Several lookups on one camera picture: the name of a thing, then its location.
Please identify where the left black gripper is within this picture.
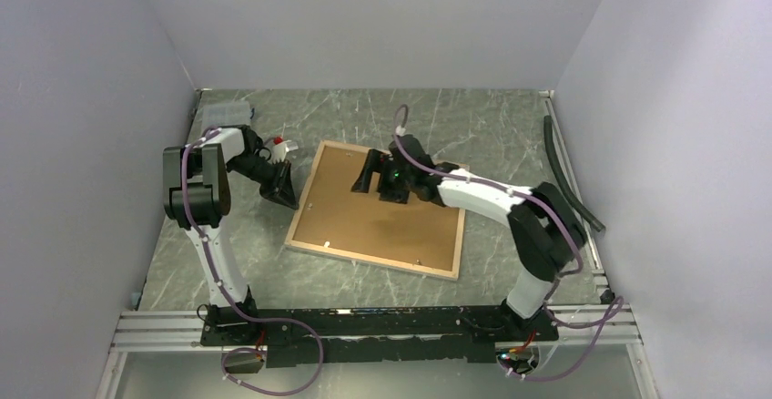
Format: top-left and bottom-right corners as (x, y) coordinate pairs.
(227, 154), (300, 210)

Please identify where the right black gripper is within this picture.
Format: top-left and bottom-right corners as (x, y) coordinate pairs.
(351, 148), (415, 204)

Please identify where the brown backing board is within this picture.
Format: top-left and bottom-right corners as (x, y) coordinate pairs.
(290, 145), (464, 275)

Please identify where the white wooden picture frame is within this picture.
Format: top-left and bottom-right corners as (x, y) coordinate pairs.
(283, 139), (471, 281)

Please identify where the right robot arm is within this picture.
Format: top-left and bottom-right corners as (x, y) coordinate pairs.
(350, 134), (587, 340)

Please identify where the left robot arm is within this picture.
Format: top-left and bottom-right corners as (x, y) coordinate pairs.
(162, 125), (299, 344)

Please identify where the clear plastic compartment box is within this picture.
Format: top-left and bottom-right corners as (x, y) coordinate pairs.
(199, 100), (254, 133)

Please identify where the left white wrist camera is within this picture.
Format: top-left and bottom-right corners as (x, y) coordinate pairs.
(266, 136), (299, 164)

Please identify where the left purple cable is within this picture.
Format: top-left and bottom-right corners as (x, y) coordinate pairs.
(180, 126), (326, 397)

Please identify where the aluminium extrusion rail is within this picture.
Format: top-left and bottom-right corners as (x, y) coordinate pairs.
(96, 305), (661, 398)

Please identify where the black corrugated hose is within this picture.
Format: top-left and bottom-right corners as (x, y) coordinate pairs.
(543, 115), (606, 232)

